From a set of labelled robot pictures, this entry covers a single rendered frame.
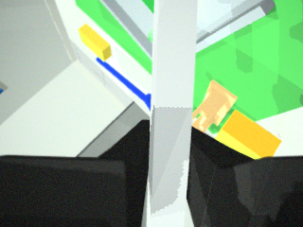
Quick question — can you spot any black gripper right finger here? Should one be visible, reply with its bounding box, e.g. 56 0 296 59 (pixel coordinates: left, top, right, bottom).
187 126 303 227

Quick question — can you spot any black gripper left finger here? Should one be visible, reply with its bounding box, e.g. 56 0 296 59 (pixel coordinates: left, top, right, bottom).
0 120 151 227

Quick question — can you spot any green flat mat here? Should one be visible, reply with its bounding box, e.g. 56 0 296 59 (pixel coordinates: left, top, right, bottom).
75 0 303 134

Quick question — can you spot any blue putter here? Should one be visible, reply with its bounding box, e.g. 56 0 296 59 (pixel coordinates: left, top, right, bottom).
96 57 152 110

